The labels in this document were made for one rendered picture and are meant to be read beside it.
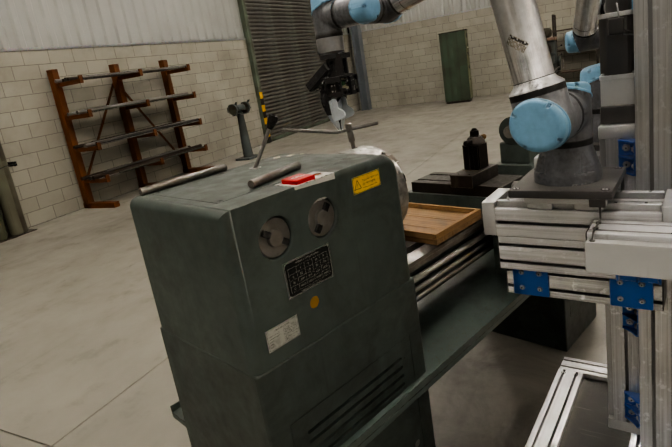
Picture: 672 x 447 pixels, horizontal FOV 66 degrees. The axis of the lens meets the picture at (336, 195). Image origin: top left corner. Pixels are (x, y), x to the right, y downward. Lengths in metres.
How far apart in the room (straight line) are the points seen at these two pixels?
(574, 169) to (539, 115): 0.21
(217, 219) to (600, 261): 0.81
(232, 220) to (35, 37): 7.93
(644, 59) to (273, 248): 0.96
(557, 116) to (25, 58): 8.10
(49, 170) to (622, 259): 8.09
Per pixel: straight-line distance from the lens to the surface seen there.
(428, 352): 1.84
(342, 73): 1.43
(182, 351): 1.55
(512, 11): 1.17
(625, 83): 1.52
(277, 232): 1.19
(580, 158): 1.31
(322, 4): 1.45
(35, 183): 8.53
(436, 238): 1.81
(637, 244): 1.21
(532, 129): 1.15
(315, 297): 1.30
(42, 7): 9.13
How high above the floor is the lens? 1.51
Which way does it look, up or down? 14 degrees down
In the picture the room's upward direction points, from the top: 9 degrees counter-clockwise
